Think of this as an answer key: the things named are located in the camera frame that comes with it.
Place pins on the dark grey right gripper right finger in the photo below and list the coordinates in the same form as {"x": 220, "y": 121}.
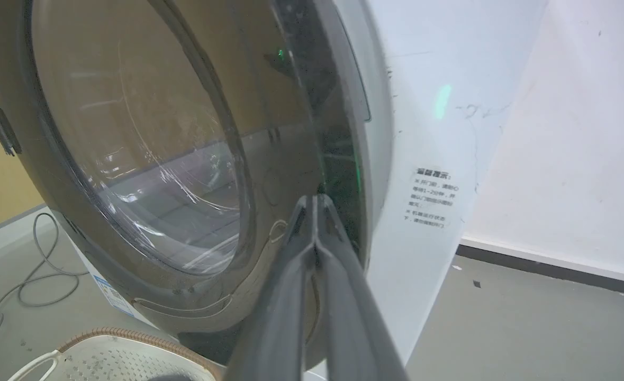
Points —
{"x": 356, "y": 317}

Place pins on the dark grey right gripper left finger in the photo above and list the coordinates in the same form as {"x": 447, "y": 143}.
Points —
{"x": 277, "y": 317}

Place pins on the round glass washing machine door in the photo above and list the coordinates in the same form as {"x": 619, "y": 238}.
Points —
{"x": 147, "y": 159}

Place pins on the white washing machine body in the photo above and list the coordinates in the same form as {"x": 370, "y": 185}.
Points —
{"x": 423, "y": 132}

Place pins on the white warning label sticker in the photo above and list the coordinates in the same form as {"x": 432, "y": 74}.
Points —
{"x": 431, "y": 198}

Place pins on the blue energy label sticker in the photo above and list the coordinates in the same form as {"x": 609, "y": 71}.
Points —
{"x": 114, "y": 294}

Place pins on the white perforated laundry basket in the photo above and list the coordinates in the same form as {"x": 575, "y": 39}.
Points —
{"x": 116, "y": 357}

